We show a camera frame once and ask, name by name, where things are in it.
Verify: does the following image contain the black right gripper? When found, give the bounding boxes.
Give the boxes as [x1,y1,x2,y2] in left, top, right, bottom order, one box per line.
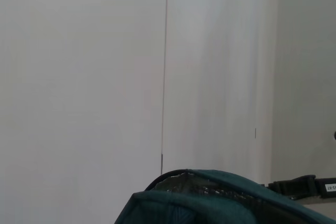
[267,174,336,200]

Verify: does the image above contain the dark teal zip lunch bag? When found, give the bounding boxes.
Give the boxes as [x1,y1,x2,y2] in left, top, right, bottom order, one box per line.
[114,168,336,224]

